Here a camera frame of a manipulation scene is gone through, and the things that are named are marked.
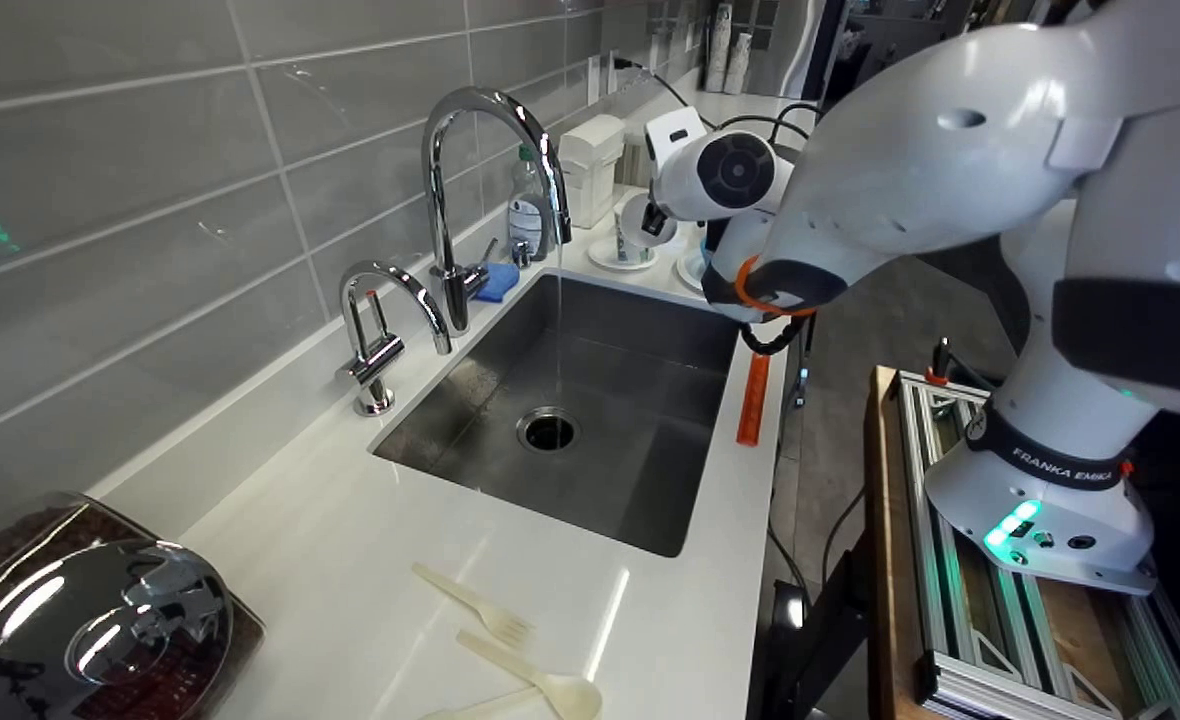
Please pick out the white ribbed box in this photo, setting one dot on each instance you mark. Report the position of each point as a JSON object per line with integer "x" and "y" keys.
{"x": 588, "y": 160}

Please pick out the blue sponge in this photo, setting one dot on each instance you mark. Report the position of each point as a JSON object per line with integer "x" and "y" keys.
{"x": 499, "y": 282}

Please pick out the white cup stack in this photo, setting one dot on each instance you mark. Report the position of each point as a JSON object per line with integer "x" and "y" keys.
{"x": 722, "y": 47}

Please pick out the clear bottle green cap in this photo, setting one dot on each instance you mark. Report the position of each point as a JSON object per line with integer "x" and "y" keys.
{"x": 526, "y": 235}

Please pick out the tall chrome faucet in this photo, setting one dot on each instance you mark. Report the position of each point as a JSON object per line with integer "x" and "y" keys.
{"x": 483, "y": 101}

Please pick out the orange flat strip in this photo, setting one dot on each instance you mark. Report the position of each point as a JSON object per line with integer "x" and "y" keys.
{"x": 754, "y": 404}

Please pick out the cream plastic spoon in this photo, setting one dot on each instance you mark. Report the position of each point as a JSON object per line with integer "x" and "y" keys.
{"x": 562, "y": 695}
{"x": 490, "y": 618}

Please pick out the wooden base board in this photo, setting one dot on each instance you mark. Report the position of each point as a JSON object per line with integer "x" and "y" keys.
{"x": 891, "y": 535}

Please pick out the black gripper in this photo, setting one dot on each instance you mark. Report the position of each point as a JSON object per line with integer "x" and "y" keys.
{"x": 657, "y": 221}

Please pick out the round sink drain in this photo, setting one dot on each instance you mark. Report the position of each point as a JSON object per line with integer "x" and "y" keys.
{"x": 549, "y": 431}

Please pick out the stainless steel sink basin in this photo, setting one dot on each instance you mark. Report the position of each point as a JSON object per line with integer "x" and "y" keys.
{"x": 640, "y": 454}

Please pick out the small chrome faucet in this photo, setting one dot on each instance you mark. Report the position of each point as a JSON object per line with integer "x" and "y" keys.
{"x": 373, "y": 354}

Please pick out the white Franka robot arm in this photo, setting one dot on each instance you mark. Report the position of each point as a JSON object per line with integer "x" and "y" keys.
{"x": 1014, "y": 174}

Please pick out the aluminium profile robot stand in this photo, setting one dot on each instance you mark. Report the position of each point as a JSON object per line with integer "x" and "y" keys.
{"x": 960, "y": 627}

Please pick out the small grey container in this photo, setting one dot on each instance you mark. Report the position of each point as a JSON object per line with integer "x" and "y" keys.
{"x": 635, "y": 157}

